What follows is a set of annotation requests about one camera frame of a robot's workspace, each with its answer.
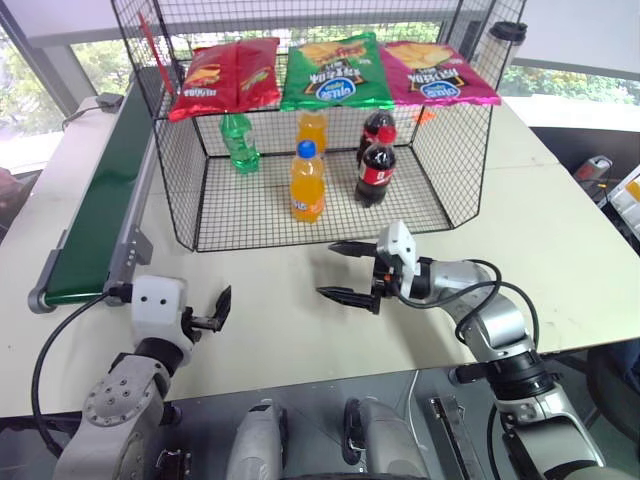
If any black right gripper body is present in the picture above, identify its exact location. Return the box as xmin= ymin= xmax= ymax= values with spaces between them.
xmin=371 ymin=255 xmax=402 ymax=303

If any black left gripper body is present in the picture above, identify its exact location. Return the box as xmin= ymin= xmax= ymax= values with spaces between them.
xmin=180 ymin=305 xmax=222 ymax=344

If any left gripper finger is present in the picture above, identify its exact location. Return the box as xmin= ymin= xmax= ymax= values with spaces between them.
xmin=209 ymin=285 xmax=233 ymax=333

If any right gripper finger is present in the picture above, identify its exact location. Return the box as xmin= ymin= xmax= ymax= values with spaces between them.
xmin=328 ymin=241 xmax=378 ymax=260
xmin=316 ymin=286 xmax=381 ymax=316

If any green conveyor belt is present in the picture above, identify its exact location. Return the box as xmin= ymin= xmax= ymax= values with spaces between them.
xmin=42 ymin=69 xmax=171 ymax=307
xmin=28 ymin=64 xmax=174 ymax=315

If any cola bottle red cap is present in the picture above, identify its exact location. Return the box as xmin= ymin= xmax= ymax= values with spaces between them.
xmin=356 ymin=109 xmax=398 ymax=169
xmin=354 ymin=126 xmax=398 ymax=208

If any orange soda bottle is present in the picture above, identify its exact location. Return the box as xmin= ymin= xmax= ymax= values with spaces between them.
xmin=295 ymin=110 xmax=331 ymax=157
xmin=289 ymin=140 xmax=328 ymax=225

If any grey rounded robot leg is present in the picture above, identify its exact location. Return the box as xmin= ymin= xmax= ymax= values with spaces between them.
xmin=343 ymin=396 xmax=432 ymax=480
xmin=233 ymin=399 xmax=290 ymax=480

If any green soda bottle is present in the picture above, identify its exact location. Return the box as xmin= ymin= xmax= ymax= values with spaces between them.
xmin=219 ymin=112 xmax=263 ymax=176

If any black metal bar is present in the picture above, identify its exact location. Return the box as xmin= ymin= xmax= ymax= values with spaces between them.
xmin=429 ymin=396 xmax=475 ymax=480

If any green chips bag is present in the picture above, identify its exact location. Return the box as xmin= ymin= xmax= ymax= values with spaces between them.
xmin=279 ymin=32 xmax=397 ymax=113

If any pink chips bag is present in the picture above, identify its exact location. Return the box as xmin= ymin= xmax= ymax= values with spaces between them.
xmin=379 ymin=40 xmax=502 ymax=108

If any red chips bag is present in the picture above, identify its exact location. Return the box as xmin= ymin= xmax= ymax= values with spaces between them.
xmin=168 ymin=37 xmax=282 ymax=124

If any dark maroon object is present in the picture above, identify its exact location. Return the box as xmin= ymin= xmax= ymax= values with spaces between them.
xmin=0 ymin=167 xmax=39 ymax=237

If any red grey device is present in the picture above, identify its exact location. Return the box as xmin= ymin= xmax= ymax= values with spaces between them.
xmin=574 ymin=154 xmax=614 ymax=189

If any grey cup black lid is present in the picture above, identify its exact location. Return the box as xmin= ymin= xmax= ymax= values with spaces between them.
xmin=477 ymin=21 xmax=529 ymax=94

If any black chair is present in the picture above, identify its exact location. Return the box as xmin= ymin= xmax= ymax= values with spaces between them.
xmin=583 ymin=343 xmax=640 ymax=427

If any red tag strip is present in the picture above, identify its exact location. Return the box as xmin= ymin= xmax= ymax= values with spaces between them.
xmin=137 ymin=12 xmax=178 ymax=97

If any black wire mesh shelf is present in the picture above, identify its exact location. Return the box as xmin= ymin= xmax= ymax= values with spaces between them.
xmin=110 ymin=0 xmax=529 ymax=253

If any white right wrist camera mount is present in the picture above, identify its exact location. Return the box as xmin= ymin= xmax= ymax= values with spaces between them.
xmin=374 ymin=220 xmax=419 ymax=301

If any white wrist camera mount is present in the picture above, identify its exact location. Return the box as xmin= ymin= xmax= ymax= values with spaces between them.
xmin=374 ymin=220 xmax=419 ymax=301
xmin=130 ymin=274 xmax=197 ymax=367

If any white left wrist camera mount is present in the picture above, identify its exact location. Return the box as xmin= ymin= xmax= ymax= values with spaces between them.
xmin=130 ymin=274 xmax=197 ymax=367

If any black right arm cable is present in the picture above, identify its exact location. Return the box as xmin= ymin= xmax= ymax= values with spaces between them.
xmin=432 ymin=257 xmax=542 ymax=352

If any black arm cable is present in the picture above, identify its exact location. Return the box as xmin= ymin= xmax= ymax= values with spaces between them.
xmin=30 ymin=282 xmax=134 ymax=459
xmin=432 ymin=257 xmax=542 ymax=352

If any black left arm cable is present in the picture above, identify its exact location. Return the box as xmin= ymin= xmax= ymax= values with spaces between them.
xmin=30 ymin=282 xmax=134 ymax=459

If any grey adapter cable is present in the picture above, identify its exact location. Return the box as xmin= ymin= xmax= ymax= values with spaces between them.
xmin=61 ymin=103 xmax=102 ymax=133

